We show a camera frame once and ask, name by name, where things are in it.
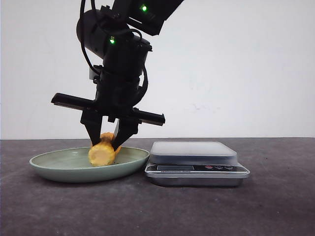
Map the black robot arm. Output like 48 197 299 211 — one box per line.
52 0 181 149

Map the silver digital kitchen scale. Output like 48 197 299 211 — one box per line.
145 141 250 187

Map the black gripper claw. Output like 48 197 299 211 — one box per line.
80 110 102 146
112 118 142 150

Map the light green plate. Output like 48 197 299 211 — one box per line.
29 147 150 183

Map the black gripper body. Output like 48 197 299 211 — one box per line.
51 64 165 126

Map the yellow corn cob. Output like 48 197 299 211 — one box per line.
88 132 122 167

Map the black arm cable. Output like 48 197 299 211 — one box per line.
79 0 98 71

